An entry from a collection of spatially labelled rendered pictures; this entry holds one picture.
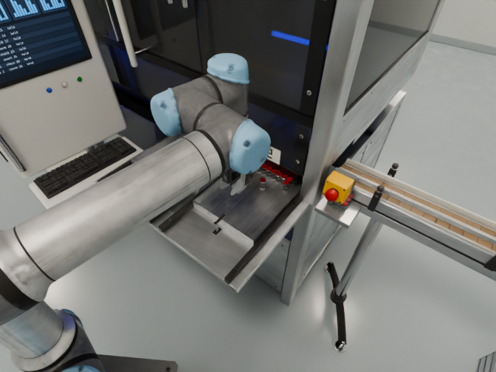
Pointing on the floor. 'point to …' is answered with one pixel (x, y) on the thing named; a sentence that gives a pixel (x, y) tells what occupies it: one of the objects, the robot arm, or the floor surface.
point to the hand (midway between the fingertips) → (238, 187)
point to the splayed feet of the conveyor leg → (338, 309)
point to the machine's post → (327, 125)
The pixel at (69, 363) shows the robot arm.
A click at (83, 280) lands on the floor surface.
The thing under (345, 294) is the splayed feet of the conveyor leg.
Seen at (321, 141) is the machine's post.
